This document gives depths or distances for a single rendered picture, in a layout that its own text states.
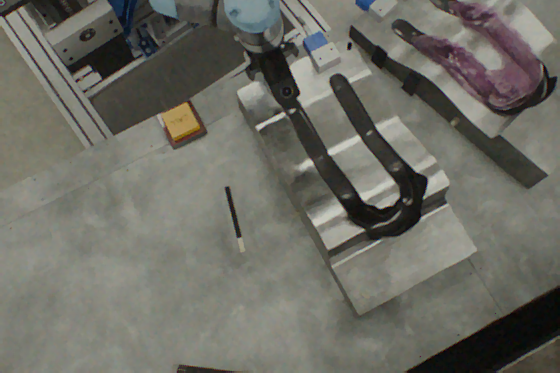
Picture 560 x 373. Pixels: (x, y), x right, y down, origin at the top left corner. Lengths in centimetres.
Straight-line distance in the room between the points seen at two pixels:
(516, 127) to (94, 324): 90
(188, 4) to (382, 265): 61
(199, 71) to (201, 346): 105
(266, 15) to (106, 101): 124
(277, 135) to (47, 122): 125
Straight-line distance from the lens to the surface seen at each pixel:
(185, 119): 136
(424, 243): 128
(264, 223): 132
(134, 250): 134
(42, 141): 236
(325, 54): 132
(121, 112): 209
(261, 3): 93
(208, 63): 211
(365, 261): 125
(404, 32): 143
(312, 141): 128
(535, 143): 133
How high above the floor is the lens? 209
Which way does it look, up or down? 74 degrees down
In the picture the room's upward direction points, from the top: 3 degrees counter-clockwise
